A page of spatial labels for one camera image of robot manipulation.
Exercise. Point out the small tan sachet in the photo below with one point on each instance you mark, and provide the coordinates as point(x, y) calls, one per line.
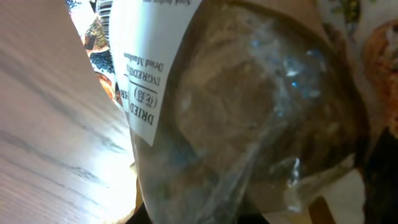
point(252, 111)

